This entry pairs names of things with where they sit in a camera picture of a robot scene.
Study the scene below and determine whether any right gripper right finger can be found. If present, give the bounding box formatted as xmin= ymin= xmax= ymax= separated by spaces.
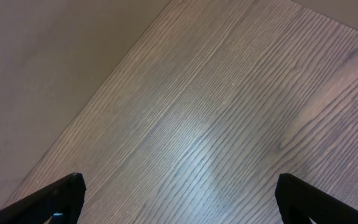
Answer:
xmin=275 ymin=173 xmax=358 ymax=224

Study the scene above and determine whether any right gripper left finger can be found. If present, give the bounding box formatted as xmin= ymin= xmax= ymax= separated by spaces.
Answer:
xmin=0 ymin=173 xmax=86 ymax=224

